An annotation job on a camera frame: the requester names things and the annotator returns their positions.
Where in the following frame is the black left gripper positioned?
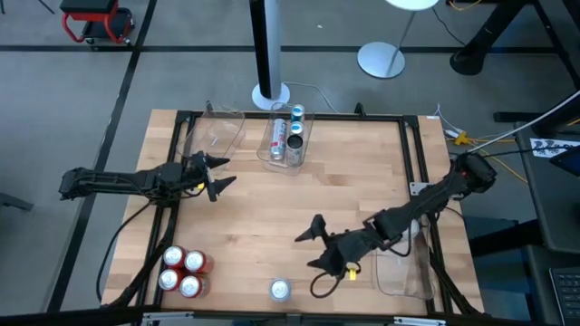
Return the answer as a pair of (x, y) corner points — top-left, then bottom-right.
(174, 152), (237, 203)

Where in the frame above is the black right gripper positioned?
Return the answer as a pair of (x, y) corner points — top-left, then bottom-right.
(294, 214), (380, 278)

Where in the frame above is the red soda can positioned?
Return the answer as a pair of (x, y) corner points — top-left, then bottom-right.
(179, 274), (210, 300)
(183, 249), (214, 274)
(161, 244), (188, 269)
(157, 268), (184, 292)

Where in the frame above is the clear plastic bin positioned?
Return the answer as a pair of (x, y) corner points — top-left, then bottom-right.
(179, 101), (248, 169)
(370, 224), (437, 302)
(256, 101), (316, 177)

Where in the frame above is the black and white tower column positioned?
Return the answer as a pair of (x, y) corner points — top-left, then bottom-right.
(247, 0), (291, 111)

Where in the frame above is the red and black rolling stool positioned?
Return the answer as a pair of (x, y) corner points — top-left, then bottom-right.
(59, 0), (136, 46)

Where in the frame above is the white floor lamp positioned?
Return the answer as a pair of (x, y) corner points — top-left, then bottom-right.
(356, 0), (440, 80)

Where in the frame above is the grey floor foot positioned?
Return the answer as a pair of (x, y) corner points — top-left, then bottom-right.
(0, 191), (35, 212)

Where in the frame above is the black crossbar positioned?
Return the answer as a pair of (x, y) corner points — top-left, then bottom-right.
(0, 303), (580, 326)

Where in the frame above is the dark grey desk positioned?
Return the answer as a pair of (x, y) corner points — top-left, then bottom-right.
(514, 90), (580, 254)

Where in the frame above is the white paper with black markers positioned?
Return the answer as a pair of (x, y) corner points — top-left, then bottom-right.
(529, 138), (580, 159)

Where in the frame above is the black keyboard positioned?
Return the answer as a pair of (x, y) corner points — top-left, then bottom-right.
(548, 266), (580, 326)

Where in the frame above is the black desk leg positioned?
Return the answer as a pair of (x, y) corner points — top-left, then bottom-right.
(449, 0), (580, 90)

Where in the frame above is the black tablet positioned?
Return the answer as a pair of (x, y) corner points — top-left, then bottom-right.
(561, 147), (580, 177)

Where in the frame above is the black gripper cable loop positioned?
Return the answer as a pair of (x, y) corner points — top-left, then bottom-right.
(309, 261), (363, 300)

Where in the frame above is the black metal table frame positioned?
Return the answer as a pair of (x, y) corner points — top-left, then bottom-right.
(135, 102), (482, 318)

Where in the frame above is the black cable bundle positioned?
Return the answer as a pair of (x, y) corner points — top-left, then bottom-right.
(108, 206), (179, 309)
(425, 246), (482, 317)

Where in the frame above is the thin white cable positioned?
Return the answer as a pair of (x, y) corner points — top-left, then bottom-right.
(281, 81), (340, 114)

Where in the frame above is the yellow cable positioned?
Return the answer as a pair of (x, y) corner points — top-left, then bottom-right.
(454, 129), (530, 185)

